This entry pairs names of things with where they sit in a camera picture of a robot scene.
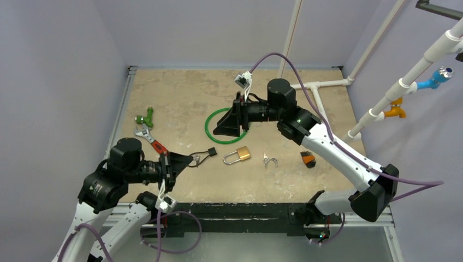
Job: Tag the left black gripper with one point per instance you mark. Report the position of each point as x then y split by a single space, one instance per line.
171 164

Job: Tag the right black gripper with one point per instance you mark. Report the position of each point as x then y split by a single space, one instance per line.
241 115

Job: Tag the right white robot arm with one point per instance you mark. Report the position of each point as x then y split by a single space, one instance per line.
374 186

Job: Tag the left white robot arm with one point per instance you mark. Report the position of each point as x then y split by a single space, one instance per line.
102 190

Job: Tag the brass padlock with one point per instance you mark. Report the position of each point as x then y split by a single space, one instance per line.
242 154

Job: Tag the green pipe fitting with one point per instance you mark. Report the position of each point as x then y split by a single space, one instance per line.
146 120

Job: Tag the orange black brush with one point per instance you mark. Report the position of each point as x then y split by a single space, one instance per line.
308 158

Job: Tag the orange tap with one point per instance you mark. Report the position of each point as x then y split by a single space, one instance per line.
395 109

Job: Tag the blue tap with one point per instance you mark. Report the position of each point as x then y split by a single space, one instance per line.
441 75

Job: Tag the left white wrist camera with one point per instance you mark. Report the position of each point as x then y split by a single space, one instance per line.
164 202

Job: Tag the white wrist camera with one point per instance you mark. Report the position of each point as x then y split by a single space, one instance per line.
244 80
164 202

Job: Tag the red handled adjustable wrench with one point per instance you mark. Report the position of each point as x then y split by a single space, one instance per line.
144 132

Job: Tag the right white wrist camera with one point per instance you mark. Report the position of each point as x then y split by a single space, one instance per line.
244 80

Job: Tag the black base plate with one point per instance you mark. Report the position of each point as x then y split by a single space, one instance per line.
292 219

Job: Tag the white pvc pipe frame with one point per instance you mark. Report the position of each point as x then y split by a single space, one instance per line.
449 42

